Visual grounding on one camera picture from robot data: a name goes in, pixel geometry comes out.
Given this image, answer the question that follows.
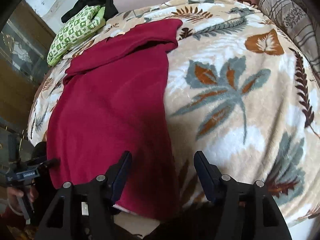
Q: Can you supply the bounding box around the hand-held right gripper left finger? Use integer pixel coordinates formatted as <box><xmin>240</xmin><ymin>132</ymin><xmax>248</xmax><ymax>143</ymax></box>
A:
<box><xmin>36</xmin><ymin>151</ymin><xmax>133</xmax><ymax>240</ymax></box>

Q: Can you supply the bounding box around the person's left hand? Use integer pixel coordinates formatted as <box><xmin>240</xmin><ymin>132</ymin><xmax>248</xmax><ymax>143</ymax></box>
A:
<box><xmin>6</xmin><ymin>185</ymin><xmax>38</xmax><ymax>216</ymax></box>

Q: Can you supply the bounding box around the dark red garment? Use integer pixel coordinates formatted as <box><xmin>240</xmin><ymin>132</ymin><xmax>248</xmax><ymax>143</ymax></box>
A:
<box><xmin>46</xmin><ymin>19</ymin><xmax>184</xmax><ymax>220</ymax></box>

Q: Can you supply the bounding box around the leaf printed blanket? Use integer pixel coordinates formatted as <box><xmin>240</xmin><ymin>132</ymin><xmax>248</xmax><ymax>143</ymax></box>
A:
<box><xmin>27</xmin><ymin>0</ymin><xmax>320</xmax><ymax>228</ymax></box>

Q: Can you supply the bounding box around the green patterned pillow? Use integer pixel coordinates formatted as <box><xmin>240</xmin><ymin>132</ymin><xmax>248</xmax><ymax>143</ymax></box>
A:
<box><xmin>47</xmin><ymin>5</ymin><xmax>107</xmax><ymax>67</ymax></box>

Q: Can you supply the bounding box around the wooden glass door cabinet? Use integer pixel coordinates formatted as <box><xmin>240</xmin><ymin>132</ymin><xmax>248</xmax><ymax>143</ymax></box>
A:
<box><xmin>0</xmin><ymin>0</ymin><xmax>57</xmax><ymax>140</ymax></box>

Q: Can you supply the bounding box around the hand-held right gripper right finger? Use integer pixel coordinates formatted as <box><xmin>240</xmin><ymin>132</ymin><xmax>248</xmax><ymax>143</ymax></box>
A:
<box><xmin>194</xmin><ymin>151</ymin><xmax>293</xmax><ymax>240</ymax></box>

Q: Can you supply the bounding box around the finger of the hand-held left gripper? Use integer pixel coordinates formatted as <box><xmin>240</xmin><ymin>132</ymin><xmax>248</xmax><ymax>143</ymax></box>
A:
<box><xmin>37</xmin><ymin>158</ymin><xmax>60</xmax><ymax>171</ymax></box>

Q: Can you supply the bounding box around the striped floral cushion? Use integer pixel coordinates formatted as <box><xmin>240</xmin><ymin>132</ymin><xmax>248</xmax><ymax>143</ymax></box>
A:
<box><xmin>259</xmin><ymin>0</ymin><xmax>320</xmax><ymax>73</ymax></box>

